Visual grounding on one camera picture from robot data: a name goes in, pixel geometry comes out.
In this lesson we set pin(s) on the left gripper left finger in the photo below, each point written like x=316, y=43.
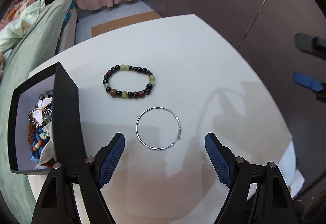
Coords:
x=108, y=158

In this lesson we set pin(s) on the light green pillow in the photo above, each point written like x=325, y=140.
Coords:
x=13, y=32

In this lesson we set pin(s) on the brown cardboard sheet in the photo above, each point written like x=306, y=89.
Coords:
x=123, y=22

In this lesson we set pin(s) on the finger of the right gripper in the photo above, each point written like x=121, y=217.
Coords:
x=307, y=82
x=310, y=44

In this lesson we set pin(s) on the silver bangle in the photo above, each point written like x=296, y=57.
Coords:
x=158, y=128

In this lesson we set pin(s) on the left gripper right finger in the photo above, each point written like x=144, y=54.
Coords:
x=221, y=158

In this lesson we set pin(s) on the dark brown wardrobe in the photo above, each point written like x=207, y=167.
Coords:
x=263, y=33

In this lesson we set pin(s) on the black jewelry box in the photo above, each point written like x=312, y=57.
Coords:
x=68, y=140

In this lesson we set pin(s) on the green bed sheet mattress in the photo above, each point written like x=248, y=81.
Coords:
x=36, y=47

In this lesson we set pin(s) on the white organza pouch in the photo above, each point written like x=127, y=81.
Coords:
x=47, y=155

